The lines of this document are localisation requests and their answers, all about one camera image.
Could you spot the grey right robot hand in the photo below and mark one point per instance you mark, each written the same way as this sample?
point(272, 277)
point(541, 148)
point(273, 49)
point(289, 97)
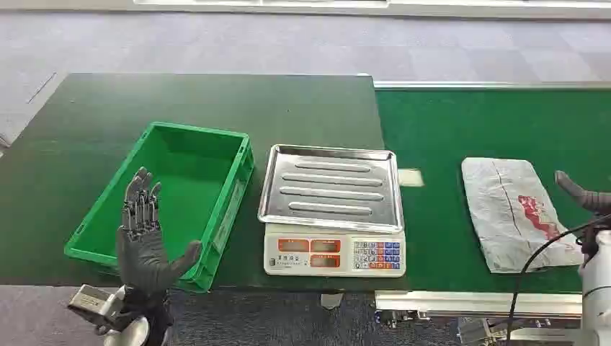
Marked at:
point(584, 197)

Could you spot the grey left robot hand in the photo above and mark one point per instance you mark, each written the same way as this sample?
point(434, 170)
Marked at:
point(143, 258)

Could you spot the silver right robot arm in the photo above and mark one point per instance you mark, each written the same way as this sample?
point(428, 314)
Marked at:
point(599, 286)

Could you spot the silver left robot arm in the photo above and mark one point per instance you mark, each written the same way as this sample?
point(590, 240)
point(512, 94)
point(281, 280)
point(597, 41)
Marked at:
point(143, 324)

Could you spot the grey parcel with red print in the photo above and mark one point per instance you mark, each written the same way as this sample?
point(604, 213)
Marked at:
point(515, 215)

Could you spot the green plastic crate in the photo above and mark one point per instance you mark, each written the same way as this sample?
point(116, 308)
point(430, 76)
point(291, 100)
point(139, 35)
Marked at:
point(191, 191)

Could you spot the green belt conveyor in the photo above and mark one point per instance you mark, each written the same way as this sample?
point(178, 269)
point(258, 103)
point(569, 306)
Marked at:
point(439, 229)

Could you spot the pale label on belt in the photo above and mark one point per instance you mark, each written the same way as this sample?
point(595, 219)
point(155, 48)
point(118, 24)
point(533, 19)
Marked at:
point(411, 177)

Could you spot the white electronic scale body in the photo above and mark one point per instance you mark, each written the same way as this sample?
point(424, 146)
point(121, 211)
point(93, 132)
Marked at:
point(329, 253)

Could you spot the steel weighing pan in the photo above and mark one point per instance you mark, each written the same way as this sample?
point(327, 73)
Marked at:
point(332, 188)

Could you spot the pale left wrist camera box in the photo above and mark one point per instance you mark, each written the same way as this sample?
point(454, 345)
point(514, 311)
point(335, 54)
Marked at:
point(93, 303)

